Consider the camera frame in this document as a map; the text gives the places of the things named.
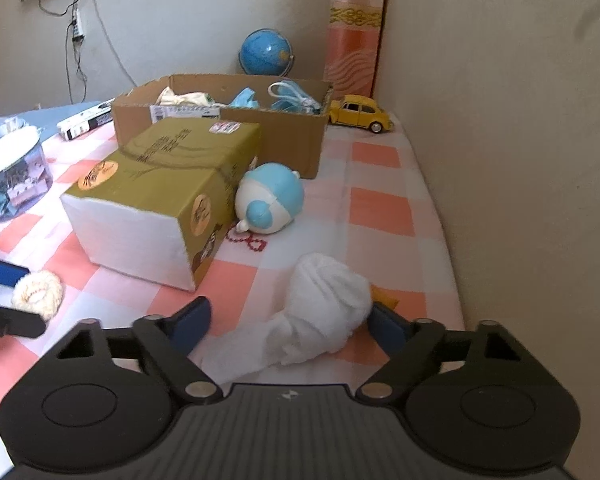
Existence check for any blue cushion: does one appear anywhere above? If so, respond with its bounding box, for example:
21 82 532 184
16 101 102 130

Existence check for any blue face mask stack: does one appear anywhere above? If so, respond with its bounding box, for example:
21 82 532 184
227 87 260 110

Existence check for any white tissue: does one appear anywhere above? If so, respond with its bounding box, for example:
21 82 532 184
197 252 373 385

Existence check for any light blue face mask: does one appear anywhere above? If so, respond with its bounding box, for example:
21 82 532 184
268 79 323 115

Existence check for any blue desk globe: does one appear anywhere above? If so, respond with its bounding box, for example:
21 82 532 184
238 28 294 76

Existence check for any checkered tablecloth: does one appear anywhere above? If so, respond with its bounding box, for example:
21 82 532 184
0 125 464 477

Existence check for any power strip on wall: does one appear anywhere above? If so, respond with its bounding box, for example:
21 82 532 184
70 8 85 44

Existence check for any blue white round plush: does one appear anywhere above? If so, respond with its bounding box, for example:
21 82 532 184
235 162 304 235

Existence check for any open cardboard box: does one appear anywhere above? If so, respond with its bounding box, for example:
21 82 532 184
111 74 332 179

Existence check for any gold tissue pack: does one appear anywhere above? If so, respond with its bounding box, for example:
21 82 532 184
61 118 261 292

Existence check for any black white pen box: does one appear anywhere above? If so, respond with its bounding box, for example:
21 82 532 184
57 100 112 141

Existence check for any cream drawstring pouch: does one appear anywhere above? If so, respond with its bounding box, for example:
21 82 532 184
156 87 216 107

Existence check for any clear jar white lid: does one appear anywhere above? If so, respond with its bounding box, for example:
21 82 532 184
0 126 53 222

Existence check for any yellow toy car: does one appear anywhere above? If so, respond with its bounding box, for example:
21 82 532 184
328 94 393 134

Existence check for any pink orange curtain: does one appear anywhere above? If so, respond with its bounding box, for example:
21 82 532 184
324 0 385 99

